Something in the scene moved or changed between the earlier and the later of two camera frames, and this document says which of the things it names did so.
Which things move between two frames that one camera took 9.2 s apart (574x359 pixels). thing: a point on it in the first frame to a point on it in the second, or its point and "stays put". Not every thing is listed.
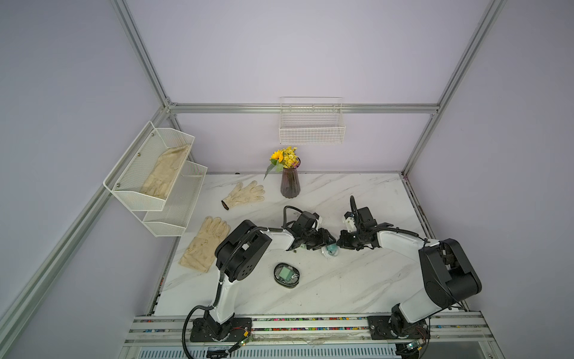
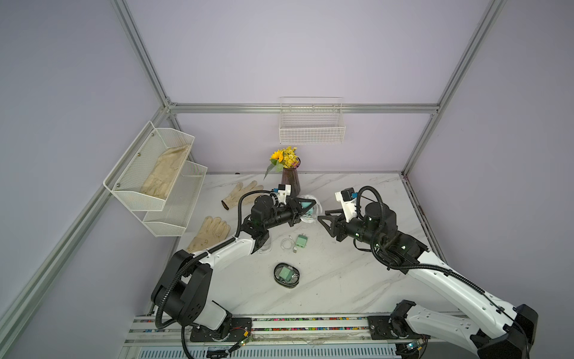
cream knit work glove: x=250 y=194 stays put
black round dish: x=286 y=275 stays put
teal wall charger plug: x=332 y=247 to x=306 y=204
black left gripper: x=323 y=235 to x=296 y=211
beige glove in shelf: x=165 y=171 stays put
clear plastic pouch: x=329 y=250 to x=313 y=213
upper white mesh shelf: x=145 y=175 stays put
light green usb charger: x=286 y=273 stays put
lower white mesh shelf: x=179 y=204 stays put
